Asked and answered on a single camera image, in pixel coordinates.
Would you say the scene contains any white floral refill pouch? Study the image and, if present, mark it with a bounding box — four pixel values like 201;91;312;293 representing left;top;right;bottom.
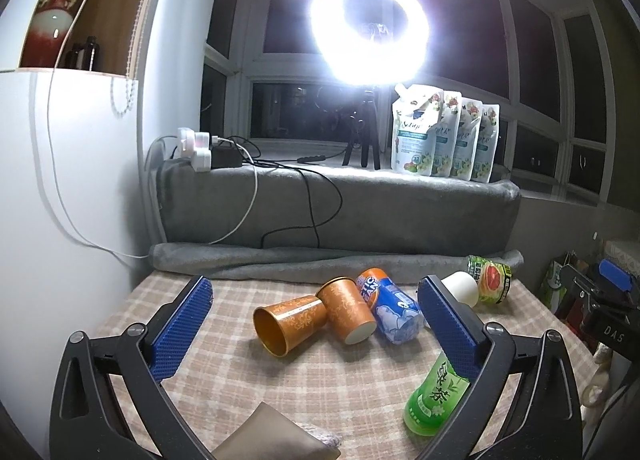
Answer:
389;83;446;176
470;102;501;185
449;96;484;181
432;90;464;177

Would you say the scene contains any checked tablecloth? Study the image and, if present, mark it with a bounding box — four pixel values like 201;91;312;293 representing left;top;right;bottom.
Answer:
91;269;597;460

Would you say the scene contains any blue and orange drink bottle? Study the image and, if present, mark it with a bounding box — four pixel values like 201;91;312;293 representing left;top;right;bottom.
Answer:
355;267;426;345

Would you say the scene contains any green tea bottle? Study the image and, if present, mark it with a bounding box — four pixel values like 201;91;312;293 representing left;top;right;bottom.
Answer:
403;351;471;437

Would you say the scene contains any black power adapter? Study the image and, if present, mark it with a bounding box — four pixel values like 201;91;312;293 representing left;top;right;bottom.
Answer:
211;147;247;171

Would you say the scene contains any beige cloth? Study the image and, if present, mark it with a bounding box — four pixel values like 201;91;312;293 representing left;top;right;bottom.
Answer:
582;344;628;413

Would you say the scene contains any green snack packet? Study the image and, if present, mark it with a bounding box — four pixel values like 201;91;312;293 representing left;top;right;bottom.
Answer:
541;259;570;311

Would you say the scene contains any tan cloth pouch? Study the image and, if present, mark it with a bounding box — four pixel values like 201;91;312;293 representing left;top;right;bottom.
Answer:
212;402;342;460

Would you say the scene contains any white bead cord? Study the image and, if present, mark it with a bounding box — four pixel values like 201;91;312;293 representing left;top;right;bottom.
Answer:
109;0;167;117

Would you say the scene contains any black tripod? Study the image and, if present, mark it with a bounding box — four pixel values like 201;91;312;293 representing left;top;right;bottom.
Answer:
342;84;384;171

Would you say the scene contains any long white cable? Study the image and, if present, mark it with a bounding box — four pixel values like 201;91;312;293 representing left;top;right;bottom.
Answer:
47;0;152;259

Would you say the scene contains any red and white vase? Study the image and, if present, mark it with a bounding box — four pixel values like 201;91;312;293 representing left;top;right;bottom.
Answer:
22;0;93;69

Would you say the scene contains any white paper cup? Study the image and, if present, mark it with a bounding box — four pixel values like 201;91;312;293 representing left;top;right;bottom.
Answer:
440;271;482;309

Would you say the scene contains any black cable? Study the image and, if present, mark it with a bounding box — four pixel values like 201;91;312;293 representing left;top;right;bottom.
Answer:
239;154;344;251

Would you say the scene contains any white power strip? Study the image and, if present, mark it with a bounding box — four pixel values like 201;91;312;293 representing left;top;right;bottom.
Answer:
174;127;214;173

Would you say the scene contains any grey blanket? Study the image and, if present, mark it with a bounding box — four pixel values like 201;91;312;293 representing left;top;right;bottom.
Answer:
149;157;524;287

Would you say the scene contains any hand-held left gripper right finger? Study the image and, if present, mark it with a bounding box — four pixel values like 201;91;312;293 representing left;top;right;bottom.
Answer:
417;275;584;460

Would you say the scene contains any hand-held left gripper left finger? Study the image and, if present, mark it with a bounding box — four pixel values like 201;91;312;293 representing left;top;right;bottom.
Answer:
49;275;214;460

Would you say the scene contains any grapefruit label drink bottle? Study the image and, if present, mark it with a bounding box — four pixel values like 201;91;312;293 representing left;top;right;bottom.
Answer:
467;255;514;306

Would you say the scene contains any orange patterned paper cup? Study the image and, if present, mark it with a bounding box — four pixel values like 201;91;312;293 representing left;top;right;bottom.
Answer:
316;277;377;346
252;295;329;357

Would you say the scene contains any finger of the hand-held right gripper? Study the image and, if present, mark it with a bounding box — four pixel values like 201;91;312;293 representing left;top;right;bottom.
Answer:
561;259;636;315

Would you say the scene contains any ring light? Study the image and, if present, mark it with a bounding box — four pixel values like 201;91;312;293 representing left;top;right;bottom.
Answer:
309;0;433;86

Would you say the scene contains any white charging cable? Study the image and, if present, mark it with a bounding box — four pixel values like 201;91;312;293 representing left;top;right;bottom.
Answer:
165;137;260;247

